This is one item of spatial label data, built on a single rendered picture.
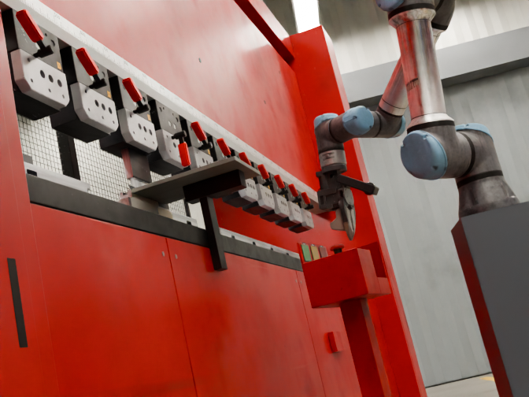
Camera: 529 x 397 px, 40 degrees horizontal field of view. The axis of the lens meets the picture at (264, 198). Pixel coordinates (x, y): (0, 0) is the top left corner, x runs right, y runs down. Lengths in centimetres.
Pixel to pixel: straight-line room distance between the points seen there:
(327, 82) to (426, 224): 556
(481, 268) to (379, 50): 841
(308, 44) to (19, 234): 338
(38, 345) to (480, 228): 120
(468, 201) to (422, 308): 745
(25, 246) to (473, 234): 118
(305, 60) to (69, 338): 318
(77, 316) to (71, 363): 8
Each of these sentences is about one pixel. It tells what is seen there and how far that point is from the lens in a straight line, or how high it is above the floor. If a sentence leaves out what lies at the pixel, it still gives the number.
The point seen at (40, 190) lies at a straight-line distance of 115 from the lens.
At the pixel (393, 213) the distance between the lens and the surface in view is 943.
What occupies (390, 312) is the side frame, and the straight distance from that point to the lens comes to 379.
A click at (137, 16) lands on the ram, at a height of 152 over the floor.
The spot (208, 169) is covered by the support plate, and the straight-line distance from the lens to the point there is 168.
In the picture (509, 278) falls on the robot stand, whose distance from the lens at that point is 181.
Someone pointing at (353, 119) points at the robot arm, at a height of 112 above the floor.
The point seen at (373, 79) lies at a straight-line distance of 956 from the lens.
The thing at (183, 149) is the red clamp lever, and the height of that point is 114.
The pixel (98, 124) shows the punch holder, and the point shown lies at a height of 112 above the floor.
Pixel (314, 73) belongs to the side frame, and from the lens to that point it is 409.
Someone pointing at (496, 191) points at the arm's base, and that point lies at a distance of 187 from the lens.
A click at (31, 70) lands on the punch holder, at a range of 147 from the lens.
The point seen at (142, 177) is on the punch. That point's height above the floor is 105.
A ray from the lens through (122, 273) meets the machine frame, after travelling 130.
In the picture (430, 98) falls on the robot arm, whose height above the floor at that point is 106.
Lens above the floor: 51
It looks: 14 degrees up
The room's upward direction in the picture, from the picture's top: 13 degrees counter-clockwise
